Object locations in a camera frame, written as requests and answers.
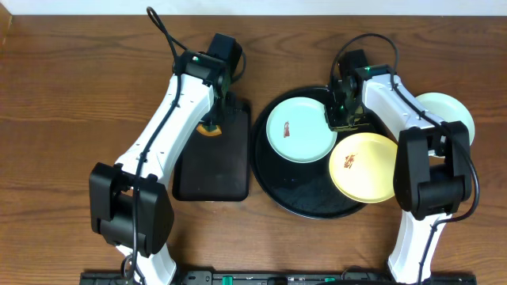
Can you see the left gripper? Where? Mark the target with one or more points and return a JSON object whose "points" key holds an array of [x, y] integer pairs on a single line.
{"points": [[212, 119]]}

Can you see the green and yellow sponge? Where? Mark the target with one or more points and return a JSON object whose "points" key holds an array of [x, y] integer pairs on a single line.
{"points": [[209, 130]]}

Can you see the black rectangular tray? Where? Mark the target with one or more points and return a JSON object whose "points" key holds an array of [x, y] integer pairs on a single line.
{"points": [[216, 168]]}

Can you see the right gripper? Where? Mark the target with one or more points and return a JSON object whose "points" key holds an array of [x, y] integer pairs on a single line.
{"points": [[336, 125]]}

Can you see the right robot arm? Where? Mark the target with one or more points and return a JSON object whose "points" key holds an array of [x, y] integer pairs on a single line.
{"points": [[427, 168]]}

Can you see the yellow plate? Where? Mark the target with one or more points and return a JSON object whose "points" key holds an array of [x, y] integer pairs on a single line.
{"points": [[362, 167]]}

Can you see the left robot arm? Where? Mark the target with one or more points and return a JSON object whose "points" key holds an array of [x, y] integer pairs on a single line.
{"points": [[129, 203]]}

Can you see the black round tray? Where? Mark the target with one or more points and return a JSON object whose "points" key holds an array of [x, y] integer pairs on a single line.
{"points": [[303, 189]]}

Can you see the light blue plate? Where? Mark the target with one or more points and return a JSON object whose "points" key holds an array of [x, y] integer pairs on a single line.
{"points": [[449, 109], [297, 130]]}

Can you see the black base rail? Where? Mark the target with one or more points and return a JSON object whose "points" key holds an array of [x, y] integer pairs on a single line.
{"points": [[211, 278]]}

